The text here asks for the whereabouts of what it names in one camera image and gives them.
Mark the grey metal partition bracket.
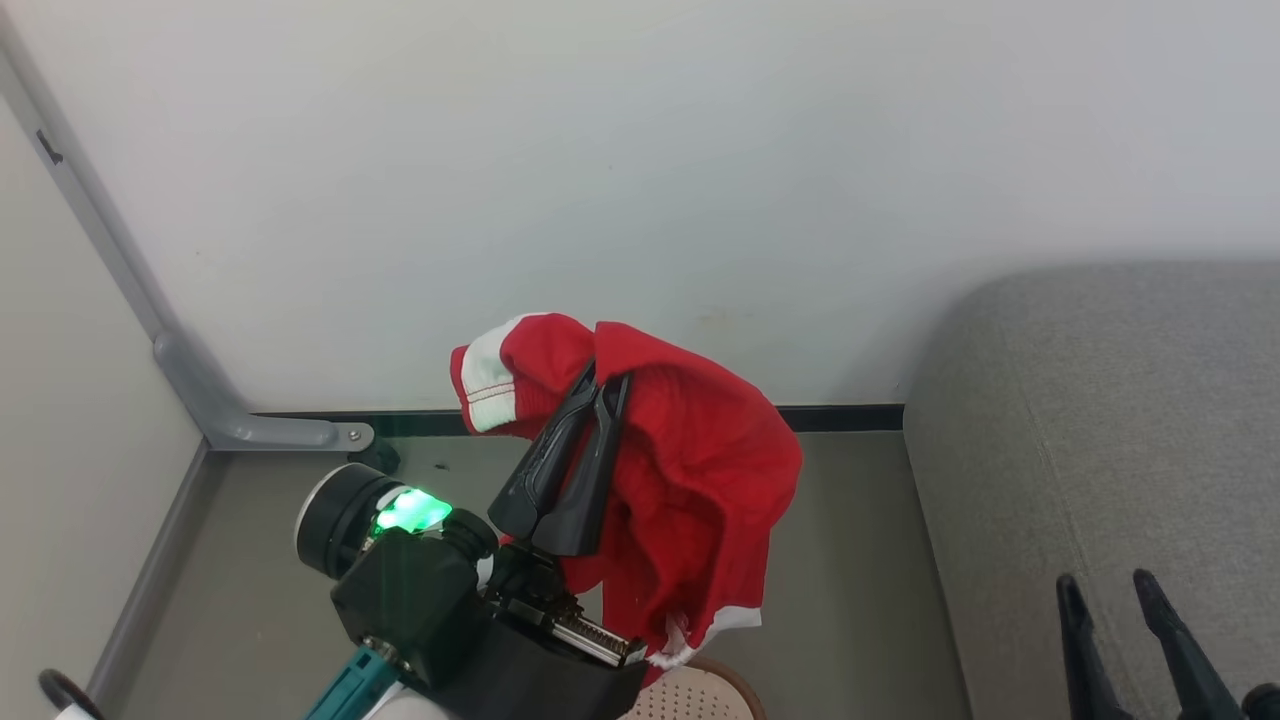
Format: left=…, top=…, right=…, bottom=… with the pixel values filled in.
left=0, top=10, right=376, bottom=453

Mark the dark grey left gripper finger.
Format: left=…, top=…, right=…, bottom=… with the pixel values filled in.
left=488, top=362, right=599, bottom=541
left=535, top=372, right=633, bottom=558

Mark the grey fabric sofa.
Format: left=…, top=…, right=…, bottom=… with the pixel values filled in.
left=903, top=262, right=1280, bottom=720

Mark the black rubber foot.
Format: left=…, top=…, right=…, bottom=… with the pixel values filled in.
left=350, top=437, right=403, bottom=476

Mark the grey skirting strip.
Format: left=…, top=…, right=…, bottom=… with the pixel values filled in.
left=88, top=440, right=231, bottom=701

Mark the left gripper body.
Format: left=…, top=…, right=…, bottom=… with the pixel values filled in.
left=295, top=463, right=651, bottom=720

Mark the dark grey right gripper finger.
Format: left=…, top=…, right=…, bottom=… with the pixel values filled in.
left=1133, top=568, right=1246, bottom=720
left=1057, top=573, right=1136, bottom=720

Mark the red jersey with white trim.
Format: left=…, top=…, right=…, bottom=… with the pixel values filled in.
left=450, top=312, right=804, bottom=669

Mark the teal cable connector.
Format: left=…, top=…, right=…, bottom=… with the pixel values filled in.
left=305, top=645, right=401, bottom=720

